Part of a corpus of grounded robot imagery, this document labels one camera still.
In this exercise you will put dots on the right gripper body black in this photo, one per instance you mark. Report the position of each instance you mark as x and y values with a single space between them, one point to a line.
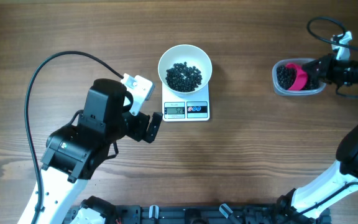
339 71

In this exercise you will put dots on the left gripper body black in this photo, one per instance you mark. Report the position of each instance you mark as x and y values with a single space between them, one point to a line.
135 127

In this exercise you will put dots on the pink measuring scoop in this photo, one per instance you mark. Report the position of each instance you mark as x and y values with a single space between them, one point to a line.
301 77

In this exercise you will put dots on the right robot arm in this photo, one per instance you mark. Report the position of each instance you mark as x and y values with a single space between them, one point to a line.
307 203

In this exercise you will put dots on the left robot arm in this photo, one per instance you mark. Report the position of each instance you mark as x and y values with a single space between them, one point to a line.
73 152

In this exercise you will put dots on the white digital kitchen scale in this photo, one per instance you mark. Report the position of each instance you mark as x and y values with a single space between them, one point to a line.
194 107

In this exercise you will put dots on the black beans in bowl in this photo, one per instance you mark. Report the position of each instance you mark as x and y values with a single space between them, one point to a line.
183 78

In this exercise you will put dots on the white round bowl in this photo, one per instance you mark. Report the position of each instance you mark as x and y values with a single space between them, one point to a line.
194 56

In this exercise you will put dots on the clear plastic bean container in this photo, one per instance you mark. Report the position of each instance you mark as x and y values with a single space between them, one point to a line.
280 91

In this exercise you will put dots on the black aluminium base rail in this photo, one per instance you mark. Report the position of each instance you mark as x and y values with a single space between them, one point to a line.
96 210

